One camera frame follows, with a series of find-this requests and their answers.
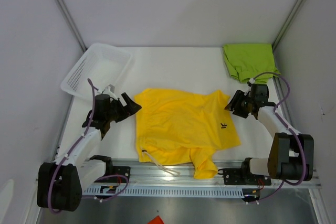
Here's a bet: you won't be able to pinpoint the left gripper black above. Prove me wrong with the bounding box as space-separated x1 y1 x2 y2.
106 93 141 123

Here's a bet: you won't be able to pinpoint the lime green shorts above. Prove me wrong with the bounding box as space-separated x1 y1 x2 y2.
223 44 280 84

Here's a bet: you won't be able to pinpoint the yellow shorts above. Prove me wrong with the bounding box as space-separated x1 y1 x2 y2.
134 88 241 179

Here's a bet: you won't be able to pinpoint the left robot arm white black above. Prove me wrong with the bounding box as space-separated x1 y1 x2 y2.
37 93 142 214

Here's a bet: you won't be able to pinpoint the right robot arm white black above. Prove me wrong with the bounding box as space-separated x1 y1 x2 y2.
224 84 314 185

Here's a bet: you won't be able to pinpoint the white plastic basket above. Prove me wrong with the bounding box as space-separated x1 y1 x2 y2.
60 43 133 101

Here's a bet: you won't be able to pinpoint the orange object at bottom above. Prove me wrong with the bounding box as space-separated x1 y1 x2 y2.
148 216 164 224

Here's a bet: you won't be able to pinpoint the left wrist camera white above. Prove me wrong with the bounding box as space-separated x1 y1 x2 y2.
102 84 117 99

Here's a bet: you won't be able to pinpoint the right side aluminium rail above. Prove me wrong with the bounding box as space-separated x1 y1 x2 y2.
272 76 295 130

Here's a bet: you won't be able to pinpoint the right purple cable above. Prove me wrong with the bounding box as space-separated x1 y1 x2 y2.
236 71 309 205

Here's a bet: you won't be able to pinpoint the purple cable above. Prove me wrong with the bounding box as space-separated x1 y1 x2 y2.
48 78 130 214
236 71 309 205

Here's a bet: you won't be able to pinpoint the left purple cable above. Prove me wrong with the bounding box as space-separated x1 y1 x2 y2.
48 78 130 214

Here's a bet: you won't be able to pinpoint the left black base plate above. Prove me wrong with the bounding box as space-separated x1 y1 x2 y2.
98 166 131 183

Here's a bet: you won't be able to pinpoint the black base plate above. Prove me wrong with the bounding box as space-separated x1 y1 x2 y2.
98 166 131 183
218 168 271 186

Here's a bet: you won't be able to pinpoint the aluminium mounting rail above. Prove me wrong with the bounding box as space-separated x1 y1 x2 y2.
35 158 321 189

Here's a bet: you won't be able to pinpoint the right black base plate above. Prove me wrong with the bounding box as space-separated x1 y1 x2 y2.
218 168 271 186

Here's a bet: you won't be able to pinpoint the slotted cable duct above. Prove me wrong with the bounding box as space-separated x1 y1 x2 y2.
83 185 244 198

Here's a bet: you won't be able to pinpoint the right corner aluminium post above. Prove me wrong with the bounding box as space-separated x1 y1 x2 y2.
272 0 307 51

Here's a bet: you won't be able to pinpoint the corner aluminium post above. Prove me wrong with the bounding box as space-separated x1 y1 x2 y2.
272 0 307 51
54 0 87 52

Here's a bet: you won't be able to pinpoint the left corner aluminium post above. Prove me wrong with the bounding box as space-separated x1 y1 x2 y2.
54 0 87 52

